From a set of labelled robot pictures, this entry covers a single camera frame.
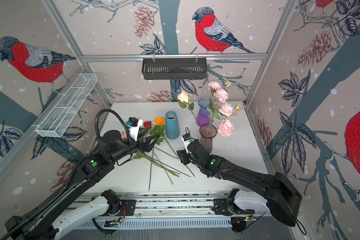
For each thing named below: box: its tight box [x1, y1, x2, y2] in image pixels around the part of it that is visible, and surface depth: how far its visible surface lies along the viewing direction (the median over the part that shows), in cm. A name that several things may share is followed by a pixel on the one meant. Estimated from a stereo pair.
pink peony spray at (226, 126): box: [214, 103, 243, 137], surface depth 70 cm
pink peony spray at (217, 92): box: [207, 81, 232, 127], surface depth 76 cm
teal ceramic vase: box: [165, 110, 180, 140], surface depth 90 cm
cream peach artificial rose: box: [177, 91, 197, 121], surface depth 68 cm
